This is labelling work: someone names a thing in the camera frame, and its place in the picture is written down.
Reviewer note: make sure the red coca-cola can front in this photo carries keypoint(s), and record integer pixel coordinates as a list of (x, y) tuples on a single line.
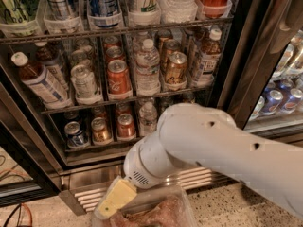
[(118, 77)]

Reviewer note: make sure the brown tea bottle left front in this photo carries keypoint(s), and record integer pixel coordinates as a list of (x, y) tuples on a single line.
[(39, 79)]

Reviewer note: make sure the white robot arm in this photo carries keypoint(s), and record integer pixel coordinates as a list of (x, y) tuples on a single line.
[(189, 135)]

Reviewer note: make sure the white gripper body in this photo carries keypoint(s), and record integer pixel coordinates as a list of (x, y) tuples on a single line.
[(136, 168)]

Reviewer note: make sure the silver 7up can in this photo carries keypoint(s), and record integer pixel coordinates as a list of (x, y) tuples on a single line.
[(84, 81), (79, 56)]

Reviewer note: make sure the brown tea bottle right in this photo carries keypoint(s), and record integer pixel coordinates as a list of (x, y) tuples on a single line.
[(209, 54)]

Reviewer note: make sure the blue pepsi can bottom shelf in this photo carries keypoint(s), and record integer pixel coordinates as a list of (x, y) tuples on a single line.
[(76, 136)]

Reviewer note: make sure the green bottle top left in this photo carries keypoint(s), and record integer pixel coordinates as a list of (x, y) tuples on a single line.
[(18, 18)]

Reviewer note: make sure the brown tea bottle left rear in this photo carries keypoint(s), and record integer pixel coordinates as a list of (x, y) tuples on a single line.
[(50, 56)]

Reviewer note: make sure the red coca-cola can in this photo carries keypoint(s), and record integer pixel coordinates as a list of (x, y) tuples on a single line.
[(114, 53), (118, 77)]

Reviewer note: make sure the gold can front middle shelf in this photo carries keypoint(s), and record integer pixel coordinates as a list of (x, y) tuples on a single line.
[(176, 68)]

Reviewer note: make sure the gold can shelf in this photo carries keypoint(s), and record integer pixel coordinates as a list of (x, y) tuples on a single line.
[(176, 68), (169, 46)]

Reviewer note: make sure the silver 7up can front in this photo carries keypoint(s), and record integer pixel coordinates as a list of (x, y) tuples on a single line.
[(84, 81)]

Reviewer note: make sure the water bottle bottom shelf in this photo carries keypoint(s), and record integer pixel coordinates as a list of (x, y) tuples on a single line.
[(147, 119)]

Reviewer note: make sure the gold can bottom left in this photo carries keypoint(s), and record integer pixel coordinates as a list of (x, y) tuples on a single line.
[(100, 131)]

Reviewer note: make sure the steel fridge vent grille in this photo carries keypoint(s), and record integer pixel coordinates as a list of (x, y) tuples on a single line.
[(83, 188)]

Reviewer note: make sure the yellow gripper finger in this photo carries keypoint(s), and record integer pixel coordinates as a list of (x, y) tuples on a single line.
[(119, 194)]

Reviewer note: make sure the open glass fridge door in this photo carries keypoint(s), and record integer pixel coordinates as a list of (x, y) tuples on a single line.
[(260, 32)]

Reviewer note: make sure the clear plastic food container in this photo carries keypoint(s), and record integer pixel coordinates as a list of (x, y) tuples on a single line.
[(162, 207)]

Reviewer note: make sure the brown tea bottle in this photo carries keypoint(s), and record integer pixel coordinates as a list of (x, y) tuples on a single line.
[(209, 54), (50, 56), (39, 79)]

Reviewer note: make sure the clear water bottle middle shelf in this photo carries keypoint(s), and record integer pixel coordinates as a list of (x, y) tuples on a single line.
[(147, 69)]

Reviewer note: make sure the red can bottom shelf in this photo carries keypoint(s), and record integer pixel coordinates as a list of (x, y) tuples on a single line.
[(125, 126)]

